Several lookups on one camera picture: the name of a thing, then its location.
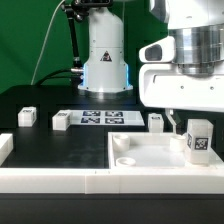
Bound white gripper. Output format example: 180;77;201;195
139;36;224;133

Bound white square tabletop tray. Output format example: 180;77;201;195
108;132;219;169

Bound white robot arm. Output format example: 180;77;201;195
78;0;224;113

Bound white marker sheet with tags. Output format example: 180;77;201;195
71;110;144;126

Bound black cable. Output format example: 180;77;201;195
34;68;84;87

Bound white cable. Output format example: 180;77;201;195
30;0;65;86

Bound white U-shaped fence wall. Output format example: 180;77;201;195
0;134;224;194

